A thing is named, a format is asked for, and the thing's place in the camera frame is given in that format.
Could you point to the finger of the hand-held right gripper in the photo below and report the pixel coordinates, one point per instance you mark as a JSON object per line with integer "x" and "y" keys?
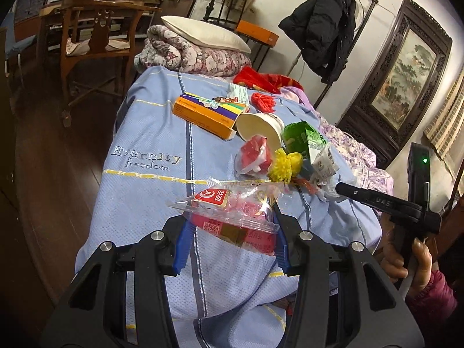
{"x": 380, "y": 201}

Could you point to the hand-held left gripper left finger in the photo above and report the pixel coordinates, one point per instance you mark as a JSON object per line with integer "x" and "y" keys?
{"x": 183, "y": 241}

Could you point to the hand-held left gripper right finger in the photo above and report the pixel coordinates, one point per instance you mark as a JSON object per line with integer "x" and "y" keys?
{"x": 282, "y": 257}

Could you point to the clear snack bag red label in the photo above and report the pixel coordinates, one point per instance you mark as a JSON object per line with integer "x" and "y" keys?
{"x": 232, "y": 210}

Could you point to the person's right forearm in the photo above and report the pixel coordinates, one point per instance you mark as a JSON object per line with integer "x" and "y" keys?
{"x": 435, "y": 301}

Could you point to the person's right hand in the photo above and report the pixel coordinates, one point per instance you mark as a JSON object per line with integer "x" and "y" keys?
{"x": 422, "y": 264}

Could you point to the crumpled clear plastic wrap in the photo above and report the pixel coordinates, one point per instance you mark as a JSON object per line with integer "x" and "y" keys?
{"x": 328, "y": 190}

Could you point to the purple floral bed sheet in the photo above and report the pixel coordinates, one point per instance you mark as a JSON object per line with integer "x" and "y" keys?
{"x": 355, "y": 152}

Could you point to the light blue blanket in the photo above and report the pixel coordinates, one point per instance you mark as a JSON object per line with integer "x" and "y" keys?
{"x": 145, "y": 195}

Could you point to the yellow yarn pompom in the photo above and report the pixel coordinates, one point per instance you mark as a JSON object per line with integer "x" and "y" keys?
{"x": 284, "y": 165}

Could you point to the framed landscape painting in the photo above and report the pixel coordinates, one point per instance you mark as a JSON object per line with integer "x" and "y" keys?
{"x": 406, "y": 79}

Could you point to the green white drink carton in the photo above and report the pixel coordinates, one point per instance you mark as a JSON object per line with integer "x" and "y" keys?
{"x": 301, "y": 137}

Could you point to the red plastic jelly cup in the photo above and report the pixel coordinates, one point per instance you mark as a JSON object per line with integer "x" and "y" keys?
{"x": 253, "y": 152}

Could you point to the orange medicine box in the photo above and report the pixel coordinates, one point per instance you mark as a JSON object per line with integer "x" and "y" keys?
{"x": 203, "y": 114}

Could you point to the white paper cup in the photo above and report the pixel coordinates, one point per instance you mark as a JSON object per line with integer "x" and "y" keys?
{"x": 257, "y": 127}

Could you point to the lilac cloth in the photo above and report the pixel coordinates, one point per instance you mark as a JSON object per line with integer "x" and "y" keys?
{"x": 293, "y": 94}

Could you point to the red yarn tassel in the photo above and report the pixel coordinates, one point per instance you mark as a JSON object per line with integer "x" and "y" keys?
{"x": 263, "y": 101}

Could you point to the white medicine box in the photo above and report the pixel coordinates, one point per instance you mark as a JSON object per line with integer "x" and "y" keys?
{"x": 237, "y": 92}

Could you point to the red blanket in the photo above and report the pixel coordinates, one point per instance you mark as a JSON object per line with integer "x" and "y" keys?
{"x": 268, "y": 79}

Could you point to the black jacket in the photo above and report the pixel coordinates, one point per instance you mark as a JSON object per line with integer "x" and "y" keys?
{"x": 322, "y": 25}

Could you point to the folded floral quilt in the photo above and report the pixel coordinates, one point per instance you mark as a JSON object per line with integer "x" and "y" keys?
{"x": 188, "y": 54}

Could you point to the flat orange box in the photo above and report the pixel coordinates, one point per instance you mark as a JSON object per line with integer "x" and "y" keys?
{"x": 257, "y": 32}

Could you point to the white pillow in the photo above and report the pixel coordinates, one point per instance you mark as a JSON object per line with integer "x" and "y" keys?
{"x": 203, "y": 32}

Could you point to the chair cushion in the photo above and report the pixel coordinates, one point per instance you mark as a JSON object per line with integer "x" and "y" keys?
{"x": 78, "y": 48}

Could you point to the wooden chair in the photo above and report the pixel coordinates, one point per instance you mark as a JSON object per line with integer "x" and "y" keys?
{"x": 98, "y": 32}

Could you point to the wooden desk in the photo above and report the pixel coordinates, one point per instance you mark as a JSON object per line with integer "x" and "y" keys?
{"x": 179, "y": 9}

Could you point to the bamboo slat wall hanging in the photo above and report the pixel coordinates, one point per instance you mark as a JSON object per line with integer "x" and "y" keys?
{"x": 449, "y": 116}

